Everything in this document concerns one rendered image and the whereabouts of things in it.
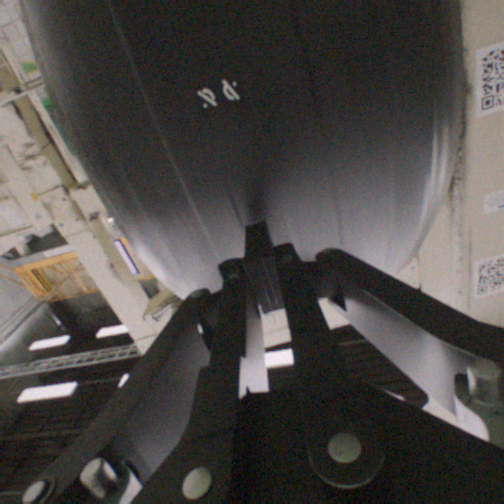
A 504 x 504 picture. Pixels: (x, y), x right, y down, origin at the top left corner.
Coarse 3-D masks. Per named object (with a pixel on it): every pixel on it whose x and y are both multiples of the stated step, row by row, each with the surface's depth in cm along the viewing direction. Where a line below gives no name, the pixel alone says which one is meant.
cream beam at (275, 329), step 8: (176, 304) 96; (320, 304) 83; (328, 304) 83; (328, 312) 84; (336, 312) 84; (264, 320) 84; (272, 320) 84; (280, 320) 85; (328, 320) 85; (336, 320) 86; (344, 320) 86; (264, 328) 86; (272, 328) 86; (280, 328) 86; (264, 336) 87; (272, 336) 87; (280, 336) 87; (288, 336) 87; (264, 344) 88; (272, 344) 89
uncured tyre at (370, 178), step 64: (64, 0) 17; (128, 0) 17; (192, 0) 17; (256, 0) 17; (320, 0) 17; (384, 0) 17; (448, 0) 19; (64, 64) 19; (128, 64) 18; (192, 64) 18; (256, 64) 18; (320, 64) 18; (384, 64) 18; (448, 64) 19; (64, 128) 22; (128, 128) 19; (192, 128) 19; (256, 128) 19; (320, 128) 19; (384, 128) 19; (448, 128) 22; (128, 192) 21; (192, 192) 21; (256, 192) 21; (320, 192) 22; (384, 192) 22; (192, 256) 24; (384, 256) 28
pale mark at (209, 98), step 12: (216, 72) 18; (228, 72) 18; (192, 84) 18; (204, 84) 18; (216, 84) 18; (228, 84) 18; (240, 84) 18; (204, 96) 18; (216, 96) 18; (228, 96) 18; (240, 96) 18; (204, 108) 18; (216, 108) 18; (228, 108) 18; (240, 108) 18; (204, 120) 19
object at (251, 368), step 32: (224, 288) 14; (224, 320) 12; (256, 320) 13; (224, 352) 10; (256, 352) 11; (224, 384) 8; (256, 384) 9; (192, 416) 7; (224, 416) 7; (192, 448) 6; (224, 448) 6; (192, 480) 5; (224, 480) 5
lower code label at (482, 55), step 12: (492, 48) 35; (480, 60) 35; (492, 60) 35; (480, 72) 36; (492, 72) 36; (480, 84) 36; (492, 84) 36; (480, 96) 37; (492, 96) 37; (480, 108) 38; (492, 108) 38
